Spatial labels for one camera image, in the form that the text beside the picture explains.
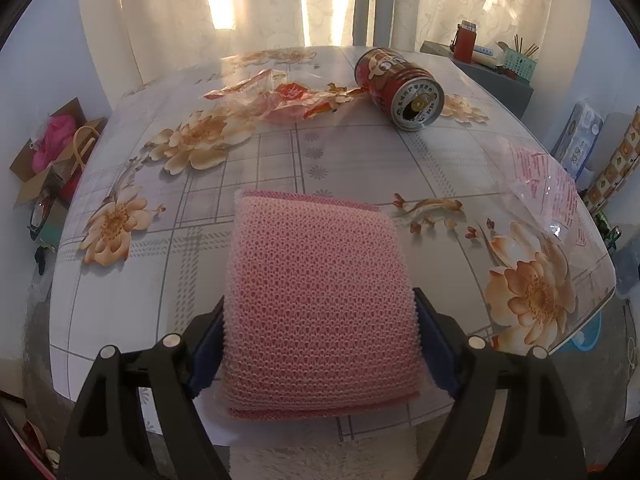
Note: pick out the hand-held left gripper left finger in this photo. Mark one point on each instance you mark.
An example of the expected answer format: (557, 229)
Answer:
(207, 350)

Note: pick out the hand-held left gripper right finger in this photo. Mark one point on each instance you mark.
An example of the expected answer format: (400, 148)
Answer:
(440, 350)

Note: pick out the pink mesh scouring sponge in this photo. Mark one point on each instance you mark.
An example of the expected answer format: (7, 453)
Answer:
(315, 300)

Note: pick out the blue mesh waste basket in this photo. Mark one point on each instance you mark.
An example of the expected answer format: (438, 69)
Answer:
(585, 335)

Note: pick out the clear bag with red print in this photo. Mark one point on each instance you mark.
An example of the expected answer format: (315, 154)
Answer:
(545, 180)

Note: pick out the clear red snack wrapper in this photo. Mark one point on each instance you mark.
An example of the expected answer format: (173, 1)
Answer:
(285, 97)

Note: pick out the red drink can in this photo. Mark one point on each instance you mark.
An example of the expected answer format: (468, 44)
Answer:
(395, 85)

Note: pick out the dark cloth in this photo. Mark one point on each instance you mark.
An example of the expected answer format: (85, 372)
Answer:
(44, 260)

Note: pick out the pink red board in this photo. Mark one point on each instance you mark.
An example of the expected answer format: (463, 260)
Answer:
(37, 442)

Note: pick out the large clear water jug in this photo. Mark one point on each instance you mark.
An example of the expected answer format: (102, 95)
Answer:
(627, 270)

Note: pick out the teal box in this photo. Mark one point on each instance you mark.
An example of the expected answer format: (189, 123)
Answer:
(45, 222)

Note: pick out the red gift bag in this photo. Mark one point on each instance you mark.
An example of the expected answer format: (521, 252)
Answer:
(75, 180)

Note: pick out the brown cardboard box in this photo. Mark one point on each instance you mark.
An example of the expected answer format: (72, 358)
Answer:
(30, 175)

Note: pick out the pack of tissue rolls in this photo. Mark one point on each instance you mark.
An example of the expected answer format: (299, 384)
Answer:
(577, 140)

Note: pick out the checkered patterned mat roll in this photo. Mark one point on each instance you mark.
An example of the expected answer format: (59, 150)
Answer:
(617, 160)

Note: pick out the pink plush item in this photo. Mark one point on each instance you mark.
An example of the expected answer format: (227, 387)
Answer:
(52, 140)

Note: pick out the grey cabinet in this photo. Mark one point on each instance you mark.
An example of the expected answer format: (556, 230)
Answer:
(500, 90)

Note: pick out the green utensil holder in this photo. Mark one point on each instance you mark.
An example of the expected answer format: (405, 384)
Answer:
(520, 65)

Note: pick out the blue white packet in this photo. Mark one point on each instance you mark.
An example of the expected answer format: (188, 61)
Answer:
(483, 50)

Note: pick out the red thermos bottle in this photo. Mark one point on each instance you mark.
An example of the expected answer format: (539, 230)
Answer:
(464, 42)

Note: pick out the wooden chopsticks bundle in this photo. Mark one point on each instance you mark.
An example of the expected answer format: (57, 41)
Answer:
(527, 47)

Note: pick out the cream patterned curtain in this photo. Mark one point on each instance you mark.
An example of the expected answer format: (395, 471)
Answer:
(450, 0)
(175, 10)

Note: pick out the grey window frame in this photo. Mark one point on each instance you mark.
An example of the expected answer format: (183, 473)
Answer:
(372, 0)

